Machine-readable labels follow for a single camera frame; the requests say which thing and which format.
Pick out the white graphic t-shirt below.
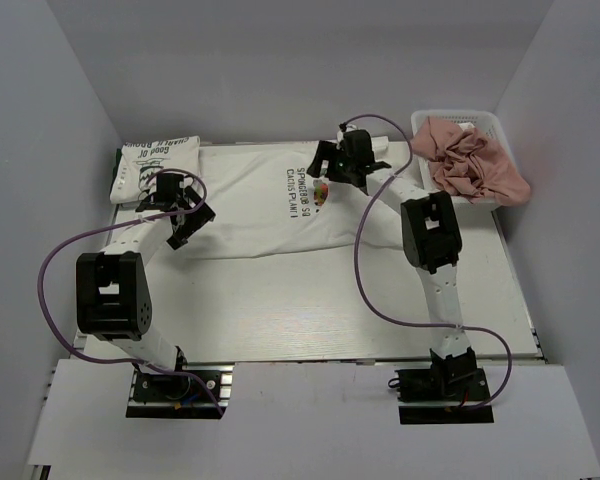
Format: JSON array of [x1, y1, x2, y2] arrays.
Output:
[[180, 142, 402, 259]]

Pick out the pink t-shirt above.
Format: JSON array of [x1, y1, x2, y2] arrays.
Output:
[[412, 116, 531, 207]]

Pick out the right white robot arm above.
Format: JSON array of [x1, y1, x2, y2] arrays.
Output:
[[307, 130, 477, 399]]

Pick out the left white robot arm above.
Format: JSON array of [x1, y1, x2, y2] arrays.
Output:
[[76, 168, 216, 399]]

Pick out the folded white Charlie Brown t-shirt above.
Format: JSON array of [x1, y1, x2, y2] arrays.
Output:
[[109, 136, 201, 205]]

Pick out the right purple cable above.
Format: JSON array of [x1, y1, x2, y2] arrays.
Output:
[[337, 113, 515, 411]]

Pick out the purple cable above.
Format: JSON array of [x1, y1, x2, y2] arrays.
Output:
[[37, 169, 226, 416], [337, 113, 515, 411]]

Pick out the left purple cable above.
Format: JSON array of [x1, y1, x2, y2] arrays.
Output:
[[37, 169, 226, 416]]

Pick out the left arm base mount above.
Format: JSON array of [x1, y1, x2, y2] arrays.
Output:
[[126, 364, 234, 420]]

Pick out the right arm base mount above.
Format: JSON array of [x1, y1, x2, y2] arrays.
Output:
[[387, 349, 494, 425]]

